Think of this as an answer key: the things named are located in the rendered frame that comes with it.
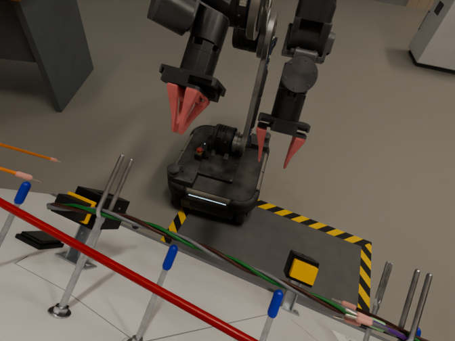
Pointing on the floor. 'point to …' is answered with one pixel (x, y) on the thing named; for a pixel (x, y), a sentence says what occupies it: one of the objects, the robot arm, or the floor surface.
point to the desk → (47, 43)
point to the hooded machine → (436, 38)
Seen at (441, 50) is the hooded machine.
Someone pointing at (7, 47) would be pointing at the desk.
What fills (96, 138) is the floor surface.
